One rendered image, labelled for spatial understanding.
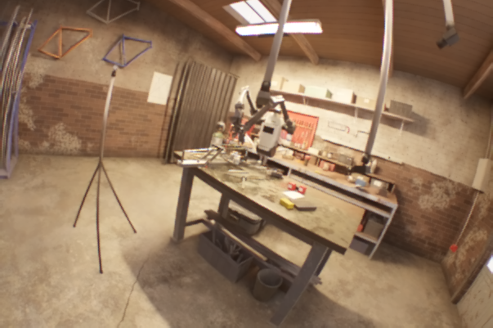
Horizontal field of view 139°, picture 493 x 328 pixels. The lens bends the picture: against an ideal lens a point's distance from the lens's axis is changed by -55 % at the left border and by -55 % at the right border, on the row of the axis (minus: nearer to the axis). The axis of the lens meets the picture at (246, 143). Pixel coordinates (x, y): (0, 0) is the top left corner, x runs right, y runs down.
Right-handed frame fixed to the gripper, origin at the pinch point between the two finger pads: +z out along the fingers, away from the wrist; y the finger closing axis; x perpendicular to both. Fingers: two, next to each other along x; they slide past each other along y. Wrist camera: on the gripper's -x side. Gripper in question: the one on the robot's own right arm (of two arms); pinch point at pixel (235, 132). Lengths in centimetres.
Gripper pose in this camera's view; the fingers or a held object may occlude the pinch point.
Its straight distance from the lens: 181.2
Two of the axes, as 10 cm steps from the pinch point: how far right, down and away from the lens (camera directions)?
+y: 7.2, 2.8, -6.3
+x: 6.5, 0.3, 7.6
